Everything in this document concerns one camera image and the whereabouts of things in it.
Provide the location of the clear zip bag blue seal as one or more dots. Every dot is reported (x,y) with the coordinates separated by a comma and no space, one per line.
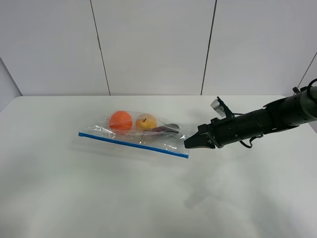
(172,145)

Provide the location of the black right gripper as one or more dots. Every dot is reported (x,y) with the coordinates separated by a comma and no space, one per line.
(216,134)

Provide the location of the orange fruit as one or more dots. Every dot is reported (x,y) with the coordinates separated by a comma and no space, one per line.
(120,120)

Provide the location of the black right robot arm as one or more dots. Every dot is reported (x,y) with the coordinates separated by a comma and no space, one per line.
(280,115)

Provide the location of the purple eggplant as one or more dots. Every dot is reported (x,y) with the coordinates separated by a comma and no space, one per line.
(165,130)

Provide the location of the yellow pear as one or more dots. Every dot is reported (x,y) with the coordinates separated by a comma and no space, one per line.
(145,122)

